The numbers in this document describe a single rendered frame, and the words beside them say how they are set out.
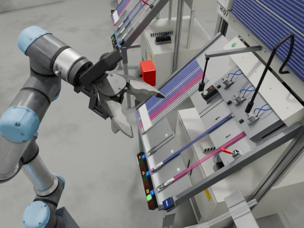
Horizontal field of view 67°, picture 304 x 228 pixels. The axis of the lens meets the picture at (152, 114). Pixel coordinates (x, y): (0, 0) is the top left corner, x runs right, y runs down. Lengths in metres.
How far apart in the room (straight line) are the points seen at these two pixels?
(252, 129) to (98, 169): 1.52
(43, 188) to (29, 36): 0.80
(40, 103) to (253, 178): 1.22
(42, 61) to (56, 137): 1.94
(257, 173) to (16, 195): 1.85
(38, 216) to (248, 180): 1.10
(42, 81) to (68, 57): 0.11
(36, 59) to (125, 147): 1.75
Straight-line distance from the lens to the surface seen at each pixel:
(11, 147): 0.68
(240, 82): 1.10
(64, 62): 0.56
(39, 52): 0.59
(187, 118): 1.67
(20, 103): 0.59
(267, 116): 0.98
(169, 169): 1.22
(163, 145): 1.29
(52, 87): 0.64
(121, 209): 1.99
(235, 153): 1.02
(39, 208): 1.26
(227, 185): 1.43
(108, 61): 0.46
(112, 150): 2.25
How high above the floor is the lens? 1.85
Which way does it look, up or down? 47 degrees down
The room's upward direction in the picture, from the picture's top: straight up
